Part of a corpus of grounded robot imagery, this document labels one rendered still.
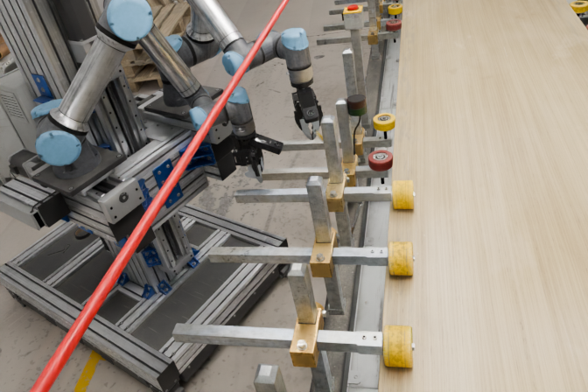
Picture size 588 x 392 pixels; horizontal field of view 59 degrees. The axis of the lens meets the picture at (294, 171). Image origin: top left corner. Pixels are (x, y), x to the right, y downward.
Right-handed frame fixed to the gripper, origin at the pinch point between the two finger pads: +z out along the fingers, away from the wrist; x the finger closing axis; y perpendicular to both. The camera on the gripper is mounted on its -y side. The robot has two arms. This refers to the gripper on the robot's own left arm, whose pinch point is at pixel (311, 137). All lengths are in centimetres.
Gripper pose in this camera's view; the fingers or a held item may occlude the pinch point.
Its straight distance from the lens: 169.6
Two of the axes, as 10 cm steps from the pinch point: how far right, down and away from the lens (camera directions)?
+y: -1.5, -5.4, 8.3
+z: 1.7, 8.1, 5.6
